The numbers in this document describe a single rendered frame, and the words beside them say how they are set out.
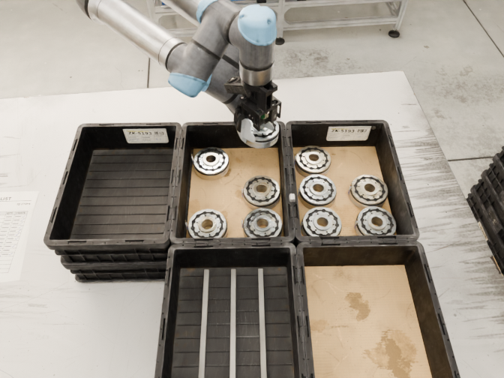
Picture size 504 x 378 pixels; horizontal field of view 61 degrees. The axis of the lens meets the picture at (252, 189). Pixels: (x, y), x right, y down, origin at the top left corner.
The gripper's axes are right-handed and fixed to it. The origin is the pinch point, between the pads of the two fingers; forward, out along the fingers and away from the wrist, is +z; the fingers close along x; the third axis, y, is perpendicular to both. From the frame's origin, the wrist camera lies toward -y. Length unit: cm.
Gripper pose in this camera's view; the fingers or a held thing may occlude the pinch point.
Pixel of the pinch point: (250, 133)
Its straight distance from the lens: 113.0
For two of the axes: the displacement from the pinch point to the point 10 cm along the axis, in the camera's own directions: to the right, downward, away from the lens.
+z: -0.1, 5.8, 8.1
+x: 7.5, -5.3, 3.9
